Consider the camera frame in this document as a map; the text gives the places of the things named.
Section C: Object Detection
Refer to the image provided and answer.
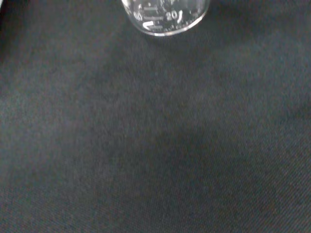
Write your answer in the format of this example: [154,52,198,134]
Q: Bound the black bench cloth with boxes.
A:
[0,0,311,233]

